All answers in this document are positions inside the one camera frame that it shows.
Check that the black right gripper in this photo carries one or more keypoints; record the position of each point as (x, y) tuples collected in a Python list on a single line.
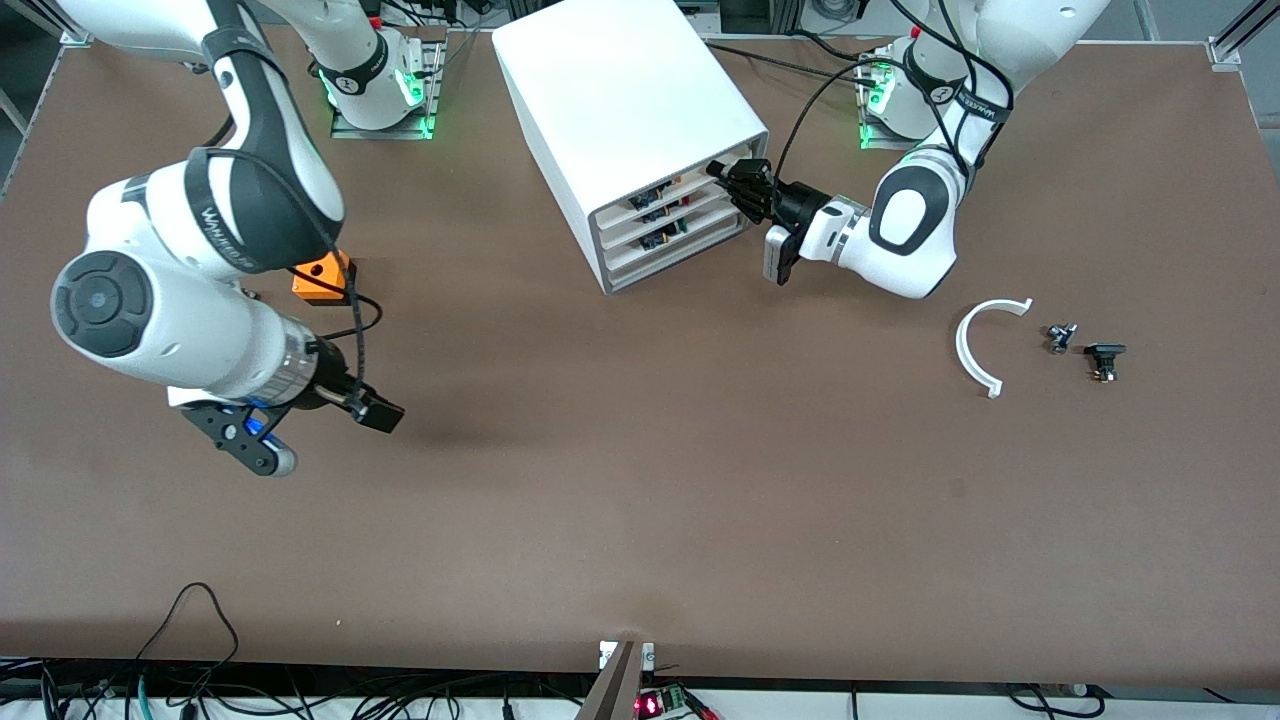
[(333, 383)]

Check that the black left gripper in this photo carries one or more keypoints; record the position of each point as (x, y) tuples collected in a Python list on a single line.
[(795, 203)]

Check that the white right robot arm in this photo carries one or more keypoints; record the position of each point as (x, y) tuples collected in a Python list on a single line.
[(200, 330)]

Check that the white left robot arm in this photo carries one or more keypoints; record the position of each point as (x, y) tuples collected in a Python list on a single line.
[(910, 215)]

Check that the small electronic part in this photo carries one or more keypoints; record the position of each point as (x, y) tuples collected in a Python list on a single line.
[(665, 237), (665, 213)]

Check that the white plastic arc piece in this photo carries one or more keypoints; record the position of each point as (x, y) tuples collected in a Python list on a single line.
[(963, 350)]

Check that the small silver metal part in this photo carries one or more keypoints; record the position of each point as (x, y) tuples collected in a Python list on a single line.
[(1060, 337)]

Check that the circuit board with red light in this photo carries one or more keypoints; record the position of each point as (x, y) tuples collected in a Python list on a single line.
[(655, 703)]

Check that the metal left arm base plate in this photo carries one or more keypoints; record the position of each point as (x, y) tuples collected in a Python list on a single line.
[(880, 143)]

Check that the orange button enclosure box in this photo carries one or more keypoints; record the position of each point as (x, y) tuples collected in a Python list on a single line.
[(325, 278)]

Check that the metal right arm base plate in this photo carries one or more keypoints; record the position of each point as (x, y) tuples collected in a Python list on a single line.
[(432, 95)]

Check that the white mounting bracket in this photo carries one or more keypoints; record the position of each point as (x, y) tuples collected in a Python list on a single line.
[(606, 655)]

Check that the brown camera mount beam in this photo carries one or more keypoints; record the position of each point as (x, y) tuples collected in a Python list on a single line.
[(615, 690)]

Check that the small black switch part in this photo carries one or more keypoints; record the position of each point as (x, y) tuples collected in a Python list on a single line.
[(1104, 351)]

